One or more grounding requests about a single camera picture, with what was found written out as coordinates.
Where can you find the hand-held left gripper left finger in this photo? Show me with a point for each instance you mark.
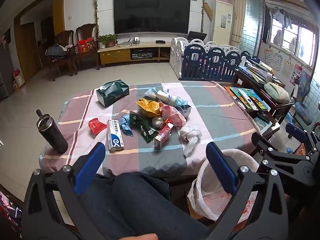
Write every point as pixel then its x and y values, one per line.
pixel 92 166

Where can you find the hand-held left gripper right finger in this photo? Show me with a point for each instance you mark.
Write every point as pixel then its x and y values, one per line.
pixel 220 166

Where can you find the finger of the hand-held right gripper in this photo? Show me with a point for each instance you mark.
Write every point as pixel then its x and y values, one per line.
pixel 296 130
pixel 275 155

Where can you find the waste bin with white liner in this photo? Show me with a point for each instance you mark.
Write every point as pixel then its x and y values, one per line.
pixel 212 200

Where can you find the red snack wrapper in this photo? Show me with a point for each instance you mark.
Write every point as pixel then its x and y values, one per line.
pixel 97 126

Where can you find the person's left hand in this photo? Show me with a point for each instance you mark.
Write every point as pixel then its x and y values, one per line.
pixel 140 237

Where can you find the blue printed child chair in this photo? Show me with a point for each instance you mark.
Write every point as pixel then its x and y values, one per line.
pixel 305 97

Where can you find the white and blue medicine box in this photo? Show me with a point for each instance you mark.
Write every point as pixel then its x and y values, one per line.
pixel 115 137

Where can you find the grey-green cushion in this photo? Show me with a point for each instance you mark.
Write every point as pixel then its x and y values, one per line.
pixel 276 92

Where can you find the crumpled white plastic bag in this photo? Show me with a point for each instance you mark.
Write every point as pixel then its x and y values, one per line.
pixel 190 132

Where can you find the plaid tablecloth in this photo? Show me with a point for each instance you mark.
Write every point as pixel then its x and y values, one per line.
pixel 212 120

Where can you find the black thermos bottle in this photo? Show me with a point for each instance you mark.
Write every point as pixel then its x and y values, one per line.
pixel 53 137

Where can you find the knotted blue cloth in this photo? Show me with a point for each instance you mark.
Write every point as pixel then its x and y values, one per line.
pixel 126 125

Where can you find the row of colourful books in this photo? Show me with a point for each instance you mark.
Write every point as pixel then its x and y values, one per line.
pixel 247 97

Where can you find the person's legs in jeans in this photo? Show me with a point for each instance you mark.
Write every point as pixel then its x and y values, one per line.
pixel 140 205

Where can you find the green snack packet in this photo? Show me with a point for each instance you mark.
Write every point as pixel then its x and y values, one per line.
pixel 143 130

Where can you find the red and white carton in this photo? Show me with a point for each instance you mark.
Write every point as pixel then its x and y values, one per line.
pixel 162 137

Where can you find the pink plastic bag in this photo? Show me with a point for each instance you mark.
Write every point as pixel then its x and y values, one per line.
pixel 175 116

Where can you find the pile of books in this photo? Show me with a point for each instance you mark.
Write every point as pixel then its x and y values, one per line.
pixel 257 71

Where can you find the green tissue pack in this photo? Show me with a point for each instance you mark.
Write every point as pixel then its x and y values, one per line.
pixel 112 95

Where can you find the crumpled clear wrap ball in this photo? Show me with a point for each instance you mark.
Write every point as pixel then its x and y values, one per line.
pixel 158 122

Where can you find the yellow plastic bag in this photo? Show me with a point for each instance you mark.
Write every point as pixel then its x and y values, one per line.
pixel 148 106

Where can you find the window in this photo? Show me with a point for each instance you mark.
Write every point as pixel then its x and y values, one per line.
pixel 302 42

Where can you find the white paper cup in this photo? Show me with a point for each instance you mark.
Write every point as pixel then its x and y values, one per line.
pixel 165 96

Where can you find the clear blue-print packet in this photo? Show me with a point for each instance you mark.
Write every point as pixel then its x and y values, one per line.
pixel 150 92

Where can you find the dark printed cloth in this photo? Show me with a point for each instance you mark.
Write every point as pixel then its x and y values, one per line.
pixel 8 212

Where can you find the navy playpen fence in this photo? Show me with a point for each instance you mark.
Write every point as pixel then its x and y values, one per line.
pixel 195 65

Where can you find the yellow wooden television cabinet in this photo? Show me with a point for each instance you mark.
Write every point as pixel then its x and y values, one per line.
pixel 112 55

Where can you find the hanging clothes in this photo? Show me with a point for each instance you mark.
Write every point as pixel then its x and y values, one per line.
pixel 282 17

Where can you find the red and white bag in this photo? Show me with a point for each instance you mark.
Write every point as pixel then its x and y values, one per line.
pixel 19 78

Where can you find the white playpen fence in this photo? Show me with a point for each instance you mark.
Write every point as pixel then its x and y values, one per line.
pixel 176 55

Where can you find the red gift box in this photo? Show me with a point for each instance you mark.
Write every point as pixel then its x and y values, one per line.
pixel 86 46

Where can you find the dark backpack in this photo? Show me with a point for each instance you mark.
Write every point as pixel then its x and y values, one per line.
pixel 56 51

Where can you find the black audio player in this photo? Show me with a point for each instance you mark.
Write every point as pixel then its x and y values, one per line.
pixel 142 55

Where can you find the potted green plant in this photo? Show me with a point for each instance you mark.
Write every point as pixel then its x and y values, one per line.
pixel 107 40

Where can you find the grey refrigerator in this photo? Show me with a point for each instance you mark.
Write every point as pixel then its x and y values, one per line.
pixel 6 72

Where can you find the white standing air conditioner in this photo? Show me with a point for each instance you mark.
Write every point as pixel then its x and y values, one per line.
pixel 222 22

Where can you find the dark wooden armchair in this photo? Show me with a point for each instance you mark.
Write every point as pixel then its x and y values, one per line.
pixel 86 31
pixel 65 37

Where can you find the black laptop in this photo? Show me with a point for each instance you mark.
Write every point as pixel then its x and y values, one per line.
pixel 196 36

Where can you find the black set-top box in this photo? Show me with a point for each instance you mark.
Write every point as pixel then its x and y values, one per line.
pixel 160 41

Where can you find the green vine garland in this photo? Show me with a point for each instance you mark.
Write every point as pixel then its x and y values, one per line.
pixel 95 5
pixel 202 17

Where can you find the black flat television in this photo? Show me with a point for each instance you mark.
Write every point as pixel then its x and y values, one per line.
pixel 150 12

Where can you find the colourful wall poster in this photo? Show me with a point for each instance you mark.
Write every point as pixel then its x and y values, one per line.
pixel 296 75

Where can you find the white wall chart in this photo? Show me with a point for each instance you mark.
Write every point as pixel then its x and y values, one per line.
pixel 277 62
pixel 287 68
pixel 268 56

